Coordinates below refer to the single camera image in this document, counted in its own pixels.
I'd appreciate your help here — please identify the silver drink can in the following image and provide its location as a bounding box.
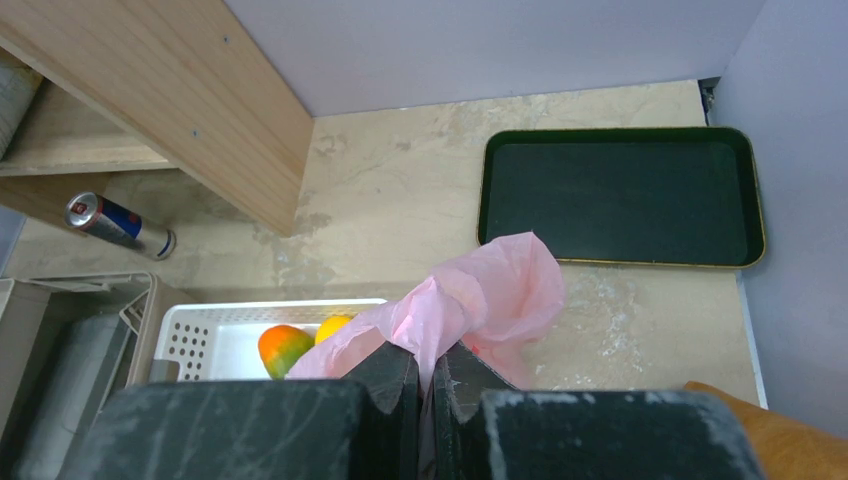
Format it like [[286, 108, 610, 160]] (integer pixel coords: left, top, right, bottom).
[[64, 191, 177, 261]]

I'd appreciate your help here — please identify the beige toolbox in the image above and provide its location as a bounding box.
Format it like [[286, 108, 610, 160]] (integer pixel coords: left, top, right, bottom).
[[1, 272, 192, 479]]

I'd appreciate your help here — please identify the orange green mango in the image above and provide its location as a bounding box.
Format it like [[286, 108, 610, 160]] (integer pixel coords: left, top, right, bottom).
[[257, 325, 315, 380]]

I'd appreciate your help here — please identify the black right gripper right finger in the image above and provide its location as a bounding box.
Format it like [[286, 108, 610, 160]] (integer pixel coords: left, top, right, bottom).
[[432, 343, 766, 479]]

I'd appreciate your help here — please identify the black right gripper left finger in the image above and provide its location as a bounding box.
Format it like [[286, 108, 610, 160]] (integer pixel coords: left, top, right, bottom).
[[62, 343, 419, 479]]

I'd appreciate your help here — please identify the pink plastic grocery bag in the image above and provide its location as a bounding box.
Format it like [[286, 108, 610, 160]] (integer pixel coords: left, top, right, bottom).
[[265, 232, 565, 479]]

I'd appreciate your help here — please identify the brown Trader Joe's bag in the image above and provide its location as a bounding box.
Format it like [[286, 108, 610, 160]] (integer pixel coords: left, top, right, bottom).
[[685, 381, 847, 479]]

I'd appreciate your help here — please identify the white perforated basket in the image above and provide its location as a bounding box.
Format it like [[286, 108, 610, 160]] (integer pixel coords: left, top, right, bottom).
[[147, 298, 385, 383]]

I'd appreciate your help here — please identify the yellow lemon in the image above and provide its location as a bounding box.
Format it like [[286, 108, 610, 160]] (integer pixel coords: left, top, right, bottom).
[[314, 315, 352, 345]]

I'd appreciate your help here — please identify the black tray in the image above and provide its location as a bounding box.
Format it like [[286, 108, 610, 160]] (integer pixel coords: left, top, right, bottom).
[[477, 126, 767, 269]]

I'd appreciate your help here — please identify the wooden shelf unit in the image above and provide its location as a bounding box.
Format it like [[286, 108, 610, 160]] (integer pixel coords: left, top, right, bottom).
[[1, 1, 314, 236]]

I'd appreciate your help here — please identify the grey plastic case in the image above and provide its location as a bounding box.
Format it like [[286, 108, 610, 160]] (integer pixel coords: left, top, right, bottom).
[[6, 313, 133, 479]]

